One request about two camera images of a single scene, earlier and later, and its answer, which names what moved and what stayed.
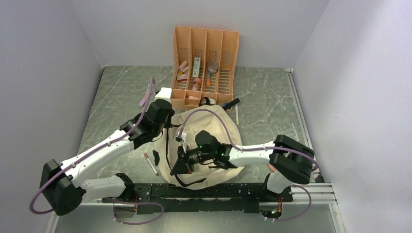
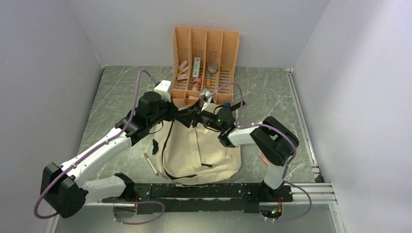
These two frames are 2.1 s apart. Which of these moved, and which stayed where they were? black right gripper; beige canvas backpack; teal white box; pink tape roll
Moved: black right gripper
Stayed: beige canvas backpack; pink tape roll; teal white box
